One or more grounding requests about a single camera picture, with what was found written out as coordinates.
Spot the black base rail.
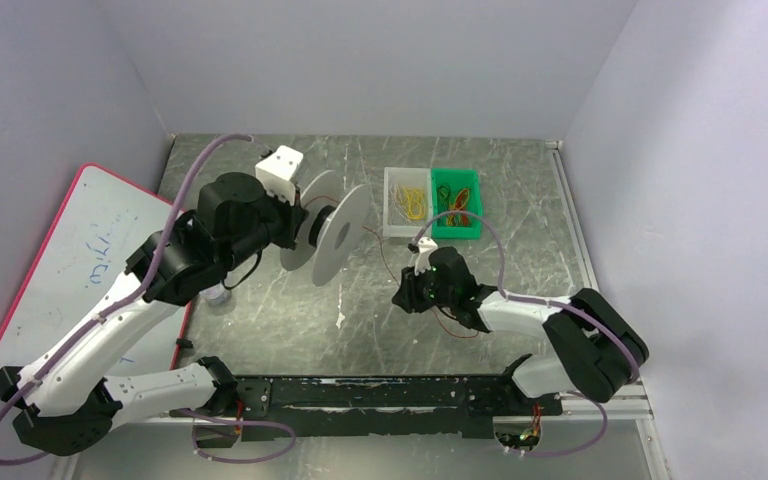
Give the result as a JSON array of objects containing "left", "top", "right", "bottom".
[{"left": 196, "top": 374, "right": 562, "bottom": 441}]

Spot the red wire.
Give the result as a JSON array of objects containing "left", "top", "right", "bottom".
[{"left": 304, "top": 195, "right": 481, "bottom": 340}]

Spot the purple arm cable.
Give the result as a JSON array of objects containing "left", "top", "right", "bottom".
[
  {"left": 410, "top": 210, "right": 642, "bottom": 460},
  {"left": 0, "top": 133, "right": 299, "bottom": 466}
]

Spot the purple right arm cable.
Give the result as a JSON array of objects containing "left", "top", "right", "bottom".
[{"left": 410, "top": 210, "right": 642, "bottom": 460}]

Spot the small grey round cap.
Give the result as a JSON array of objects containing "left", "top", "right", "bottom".
[{"left": 200, "top": 284, "right": 231, "bottom": 307}]

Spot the grey perforated cable spool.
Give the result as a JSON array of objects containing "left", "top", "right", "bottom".
[{"left": 280, "top": 170, "right": 372, "bottom": 286}]

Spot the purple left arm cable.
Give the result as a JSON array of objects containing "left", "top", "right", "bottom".
[{"left": 0, "top": 133, "right": 299, "bottom": 466}]

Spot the clear white plastic bin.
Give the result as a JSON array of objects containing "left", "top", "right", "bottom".
[{"left": 383, "top": 167, "right": 434, "bottom": 237}]

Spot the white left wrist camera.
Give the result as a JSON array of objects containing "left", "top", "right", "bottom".
[{"left": 255, "top": 145, "right": 305, "bottom": 206}]

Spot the yellow wire bundle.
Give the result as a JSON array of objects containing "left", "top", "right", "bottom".
[{"left": 398, "top": 188, "right": 429, "bottom": 223}]

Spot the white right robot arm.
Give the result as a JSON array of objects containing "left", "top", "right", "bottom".
[{"left": 392, "top": 246, "right": 650, "bottom": 403}]

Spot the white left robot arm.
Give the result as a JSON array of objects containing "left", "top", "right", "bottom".
[{"left": 0, "top": 172, "right": 308, "bottom": 456}]

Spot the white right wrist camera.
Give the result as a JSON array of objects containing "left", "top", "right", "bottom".
[{"left": 408, "top": 236, "right": 439, "bottom": 276}]

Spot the green plastic bin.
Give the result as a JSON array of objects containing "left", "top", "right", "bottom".
[{"left": 431, "top": 168, "right": 483, "bottom": 240}]

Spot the mixed coloured wire bundle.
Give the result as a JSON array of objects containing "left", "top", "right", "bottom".
[{"left": 436, "top": 184, "right": 475, "bottom": 228}]

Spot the pink framed whiteboard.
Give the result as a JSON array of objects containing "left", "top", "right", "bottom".
[{"left": 0, "top": 164, "right": 170, "bottom": 368}]

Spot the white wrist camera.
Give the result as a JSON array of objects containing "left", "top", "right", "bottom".
[
  {"left": 255, "top": 145, "right": 305, "bottom": 206},
  {"left": 408, "top": 236, "right": 439, "bottom": 276}
]

